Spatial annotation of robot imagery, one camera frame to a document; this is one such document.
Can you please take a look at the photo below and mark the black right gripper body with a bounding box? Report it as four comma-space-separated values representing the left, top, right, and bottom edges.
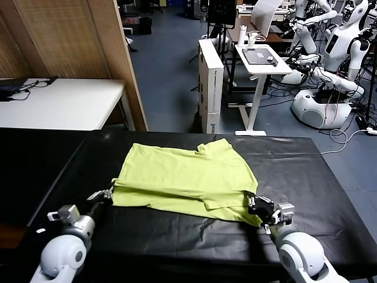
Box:
249, 196, 276, 226

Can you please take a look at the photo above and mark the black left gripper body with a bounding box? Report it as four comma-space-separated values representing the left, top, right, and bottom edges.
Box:
87, 199, 108, 221

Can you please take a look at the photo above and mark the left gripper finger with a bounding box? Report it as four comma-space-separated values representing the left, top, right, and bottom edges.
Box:
87, 190, 105, 203
103, 185, 115, 204

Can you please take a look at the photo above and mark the yellow-green t-shirt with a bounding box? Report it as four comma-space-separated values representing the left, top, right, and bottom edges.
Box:
111, 137, 263, 228

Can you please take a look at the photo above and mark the small white robot base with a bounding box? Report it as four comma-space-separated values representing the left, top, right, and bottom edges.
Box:
279, 69, 307, 85

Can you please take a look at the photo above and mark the black plastic table cover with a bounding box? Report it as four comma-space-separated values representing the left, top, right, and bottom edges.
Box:
26, 129, 377, 278

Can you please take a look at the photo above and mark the black side table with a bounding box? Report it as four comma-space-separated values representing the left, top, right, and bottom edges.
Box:
0, 127, 91, 228

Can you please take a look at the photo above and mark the white rectangular table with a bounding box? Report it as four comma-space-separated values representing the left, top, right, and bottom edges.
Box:
0, 77, 136, 131

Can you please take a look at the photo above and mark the tall white cardboard box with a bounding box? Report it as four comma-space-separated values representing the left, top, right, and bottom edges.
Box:
197, 38, 225, 135

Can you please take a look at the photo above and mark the white height-adjustable side desk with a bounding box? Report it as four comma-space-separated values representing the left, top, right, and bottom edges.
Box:
228, 43, 294, 136

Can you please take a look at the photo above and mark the black flat device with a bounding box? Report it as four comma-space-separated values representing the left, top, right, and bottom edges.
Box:
0, 84, 23, 103

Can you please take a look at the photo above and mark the grey closed laptop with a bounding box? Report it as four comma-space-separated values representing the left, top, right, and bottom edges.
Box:
242, 48, 279, 66

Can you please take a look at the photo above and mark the white cup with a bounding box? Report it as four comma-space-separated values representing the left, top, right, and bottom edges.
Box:
247, 31, 266, 48

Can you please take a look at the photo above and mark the wooden partition screen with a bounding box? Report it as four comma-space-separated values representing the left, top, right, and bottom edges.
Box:
0, 0, 149, 132

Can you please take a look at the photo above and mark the white bottle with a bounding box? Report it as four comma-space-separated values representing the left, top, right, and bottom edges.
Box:
237, 25, 247, 47

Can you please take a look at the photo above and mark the brown wooden desk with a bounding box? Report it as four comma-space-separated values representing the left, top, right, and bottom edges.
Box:
226, 14, 295, 45

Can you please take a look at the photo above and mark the white humanoid robot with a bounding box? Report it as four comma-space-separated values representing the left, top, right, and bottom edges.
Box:
293, 0, 338, 55
290, 0, 371, 130

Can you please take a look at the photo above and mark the black waste bin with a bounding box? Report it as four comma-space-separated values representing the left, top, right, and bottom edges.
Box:
138, 16, 153, 35

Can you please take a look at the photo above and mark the white tilted board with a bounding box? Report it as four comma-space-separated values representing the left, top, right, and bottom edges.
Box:
250, 0, 285, 38

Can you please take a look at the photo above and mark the black monitor on stand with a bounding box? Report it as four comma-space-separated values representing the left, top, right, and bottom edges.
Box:
207, 0, 238, 30

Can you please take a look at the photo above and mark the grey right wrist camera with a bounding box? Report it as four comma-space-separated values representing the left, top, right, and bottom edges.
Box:
272, 202, 295, 226

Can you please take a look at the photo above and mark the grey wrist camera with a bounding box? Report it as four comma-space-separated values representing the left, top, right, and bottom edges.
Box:
272, 202, 295, 226
47, 205, 80, 223

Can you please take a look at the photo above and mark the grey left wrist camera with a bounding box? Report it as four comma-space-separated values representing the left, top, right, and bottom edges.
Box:
47, 205, 80, 223

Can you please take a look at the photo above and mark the white floor cable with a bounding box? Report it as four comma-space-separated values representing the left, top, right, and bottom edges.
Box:
320, 126, 369, 156

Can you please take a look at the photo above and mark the black cable bundle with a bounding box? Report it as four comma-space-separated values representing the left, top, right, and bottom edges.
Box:
8, 75, 59, 101

